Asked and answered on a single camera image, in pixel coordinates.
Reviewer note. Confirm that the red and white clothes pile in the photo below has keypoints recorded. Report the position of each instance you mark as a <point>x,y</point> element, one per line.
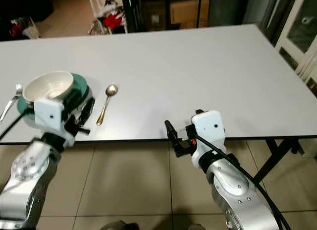
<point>113,20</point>

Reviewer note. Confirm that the grey right robot foot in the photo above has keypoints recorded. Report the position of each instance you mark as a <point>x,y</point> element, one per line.
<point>195,227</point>

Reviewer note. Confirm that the gold spoon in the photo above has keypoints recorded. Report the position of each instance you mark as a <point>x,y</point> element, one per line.
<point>111,90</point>

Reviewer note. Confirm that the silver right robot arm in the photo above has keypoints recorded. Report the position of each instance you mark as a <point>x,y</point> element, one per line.
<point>237,190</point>

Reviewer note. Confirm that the black table leg frame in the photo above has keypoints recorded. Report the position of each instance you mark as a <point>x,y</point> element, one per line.
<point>277,156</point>

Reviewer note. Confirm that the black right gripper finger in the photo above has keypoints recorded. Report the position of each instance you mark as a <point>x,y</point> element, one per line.
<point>172,131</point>
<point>198,112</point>

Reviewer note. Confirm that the brown cardboard box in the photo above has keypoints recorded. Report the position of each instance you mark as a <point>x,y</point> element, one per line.
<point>188,11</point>

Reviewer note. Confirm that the black shelf unit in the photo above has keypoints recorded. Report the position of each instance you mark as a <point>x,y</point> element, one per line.
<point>148,12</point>

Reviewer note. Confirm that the cream ceramic bowl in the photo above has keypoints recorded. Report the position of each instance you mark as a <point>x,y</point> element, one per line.
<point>44,86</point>

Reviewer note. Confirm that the grey left robot foot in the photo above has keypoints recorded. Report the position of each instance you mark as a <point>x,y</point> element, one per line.
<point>119,225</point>

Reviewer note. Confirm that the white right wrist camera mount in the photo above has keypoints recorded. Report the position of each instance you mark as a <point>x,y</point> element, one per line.
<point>209,131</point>

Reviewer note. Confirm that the dark green plate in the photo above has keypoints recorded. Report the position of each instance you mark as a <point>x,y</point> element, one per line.
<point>79,84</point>

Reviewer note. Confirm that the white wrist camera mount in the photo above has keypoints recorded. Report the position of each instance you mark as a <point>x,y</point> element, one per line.
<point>209,131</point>
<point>49,116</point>

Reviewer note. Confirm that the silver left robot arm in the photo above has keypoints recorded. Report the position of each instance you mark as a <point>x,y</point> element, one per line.
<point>25,175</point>

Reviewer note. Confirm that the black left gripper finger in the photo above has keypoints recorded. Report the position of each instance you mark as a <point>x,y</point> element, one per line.
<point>80,104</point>
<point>87,111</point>

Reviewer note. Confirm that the grey robot foot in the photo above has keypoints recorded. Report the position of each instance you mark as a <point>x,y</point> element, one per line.
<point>119,225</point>
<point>195,227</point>

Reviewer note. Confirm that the dark clutter heap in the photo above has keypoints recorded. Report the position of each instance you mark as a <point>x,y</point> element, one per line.
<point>25,10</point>

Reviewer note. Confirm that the white glass door cabinet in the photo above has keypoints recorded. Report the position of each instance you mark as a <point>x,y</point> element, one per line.
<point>299,37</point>

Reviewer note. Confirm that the silver fork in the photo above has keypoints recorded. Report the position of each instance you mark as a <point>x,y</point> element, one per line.
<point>10,105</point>

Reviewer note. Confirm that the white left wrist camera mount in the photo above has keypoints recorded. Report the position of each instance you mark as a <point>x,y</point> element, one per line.
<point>49,116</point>

